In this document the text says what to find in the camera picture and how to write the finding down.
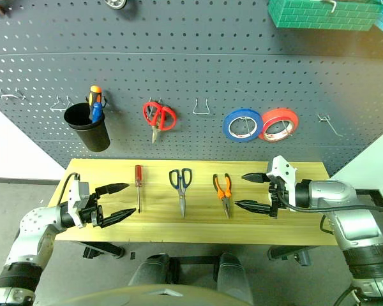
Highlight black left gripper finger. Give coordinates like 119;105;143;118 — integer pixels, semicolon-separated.
95;182;131;197
100;208;137;229

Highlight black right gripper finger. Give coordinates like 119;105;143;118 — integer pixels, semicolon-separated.
234;200;272;215
241;171;271;184

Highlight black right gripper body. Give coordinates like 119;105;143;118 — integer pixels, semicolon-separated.
267;177;290;220

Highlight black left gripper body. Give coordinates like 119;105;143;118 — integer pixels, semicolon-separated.
78;193;105;228

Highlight orange black handled pliers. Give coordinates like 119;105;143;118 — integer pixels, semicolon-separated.
212;173;234;220

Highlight dark blue handled scissors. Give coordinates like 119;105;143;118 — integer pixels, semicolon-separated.
169;168;193;219

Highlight gray metal pegboard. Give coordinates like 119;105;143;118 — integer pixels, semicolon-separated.
0;0;383;180

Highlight black table foot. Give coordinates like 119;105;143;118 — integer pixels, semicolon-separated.
267;245;313;266
77;241;126;259

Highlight black plastic cup holder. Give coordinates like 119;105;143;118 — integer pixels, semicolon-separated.
63;102;112;153

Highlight tape roll metal hook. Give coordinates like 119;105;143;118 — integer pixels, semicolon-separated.
239;116;258;135

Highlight blue tape roll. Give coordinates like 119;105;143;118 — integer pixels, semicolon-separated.
222;108;264;143

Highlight dark rounded grey shape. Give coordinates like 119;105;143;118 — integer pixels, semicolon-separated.
127;252;180;288
213;252;254;304

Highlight red tape roll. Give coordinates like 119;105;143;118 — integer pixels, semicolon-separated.
258;108;299;143

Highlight olive rounded robot body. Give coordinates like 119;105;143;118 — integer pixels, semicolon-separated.
59;284;253;306

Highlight long metal pegboard hook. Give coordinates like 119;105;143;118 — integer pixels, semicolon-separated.
317;113;345;138

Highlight flat metal pegboard hook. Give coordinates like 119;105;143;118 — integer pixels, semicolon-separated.
0;88;27;101

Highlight green brick pattern box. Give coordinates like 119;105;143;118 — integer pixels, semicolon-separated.
267;0;383;32

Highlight round metal bearing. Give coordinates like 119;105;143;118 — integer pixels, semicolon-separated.
103;0;128;11

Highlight metal hook on green box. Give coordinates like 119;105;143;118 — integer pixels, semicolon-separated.
321;0;338;14

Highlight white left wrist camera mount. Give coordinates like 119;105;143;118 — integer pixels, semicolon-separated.
66;179;91;229

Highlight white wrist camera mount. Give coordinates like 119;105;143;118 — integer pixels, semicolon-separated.
266;155;299;208
66;179;91;229

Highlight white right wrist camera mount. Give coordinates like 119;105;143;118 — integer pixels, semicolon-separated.
266;155;299;208

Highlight red handled screwdriver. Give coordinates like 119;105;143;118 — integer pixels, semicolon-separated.
133;164;144;214

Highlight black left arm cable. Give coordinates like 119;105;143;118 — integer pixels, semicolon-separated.
56;172;81;208

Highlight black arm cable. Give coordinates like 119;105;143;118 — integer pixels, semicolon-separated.
274;186;383;215
56;172;81;208

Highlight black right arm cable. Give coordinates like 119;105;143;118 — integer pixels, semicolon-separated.
274;186;383;215

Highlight blue handled screwdriver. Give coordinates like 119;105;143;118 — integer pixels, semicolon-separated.
91;101;104;124

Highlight red handled scissors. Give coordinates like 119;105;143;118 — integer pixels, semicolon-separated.
142;100;179;145

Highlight wire loop pegboard hook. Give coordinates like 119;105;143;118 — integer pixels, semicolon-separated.
192;98;211;115

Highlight wire triangle pegboard hook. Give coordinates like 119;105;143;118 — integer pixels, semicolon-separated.
49;96;75;112

